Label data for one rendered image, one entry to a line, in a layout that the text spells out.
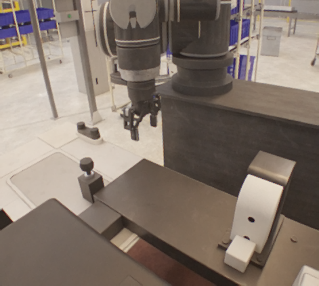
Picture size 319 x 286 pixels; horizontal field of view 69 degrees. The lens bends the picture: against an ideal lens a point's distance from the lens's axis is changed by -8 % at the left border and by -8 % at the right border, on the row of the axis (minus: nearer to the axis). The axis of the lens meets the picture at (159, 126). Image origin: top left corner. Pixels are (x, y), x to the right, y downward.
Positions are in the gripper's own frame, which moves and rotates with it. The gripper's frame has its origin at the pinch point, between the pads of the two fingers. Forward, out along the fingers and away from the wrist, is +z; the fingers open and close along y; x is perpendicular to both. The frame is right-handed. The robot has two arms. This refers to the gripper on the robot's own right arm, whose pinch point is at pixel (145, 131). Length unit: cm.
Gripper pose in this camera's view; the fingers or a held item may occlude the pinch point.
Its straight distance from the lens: 72.1
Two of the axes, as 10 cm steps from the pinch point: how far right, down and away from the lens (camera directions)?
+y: 5.3, -4.2, 7.3
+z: 0.4, 8.8, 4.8
